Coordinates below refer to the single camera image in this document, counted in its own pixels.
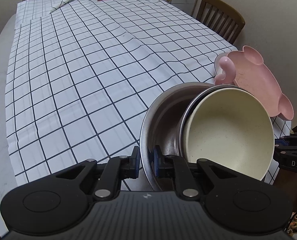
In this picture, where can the pink steel bowl with handle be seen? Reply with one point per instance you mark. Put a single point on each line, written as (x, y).
(227, 82)

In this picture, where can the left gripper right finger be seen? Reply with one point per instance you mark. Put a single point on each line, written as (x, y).
(232, 200)

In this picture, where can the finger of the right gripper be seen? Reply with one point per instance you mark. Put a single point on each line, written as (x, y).
(290, 140)

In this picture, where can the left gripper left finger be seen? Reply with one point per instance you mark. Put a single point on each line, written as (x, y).
(58, 202)

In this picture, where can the large steel bowl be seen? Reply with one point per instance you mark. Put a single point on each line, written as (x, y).
(159, 127)

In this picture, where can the pink bear-shaped plate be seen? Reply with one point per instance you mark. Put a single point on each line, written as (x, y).
(255, 77)

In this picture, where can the white grid tablecloth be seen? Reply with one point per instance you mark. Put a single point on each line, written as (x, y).
(82, 74)

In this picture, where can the cream plastic bowl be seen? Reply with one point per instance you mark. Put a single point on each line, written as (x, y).
(230, 127)

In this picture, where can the dark wooden chair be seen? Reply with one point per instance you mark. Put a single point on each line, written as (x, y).
(221, 18)

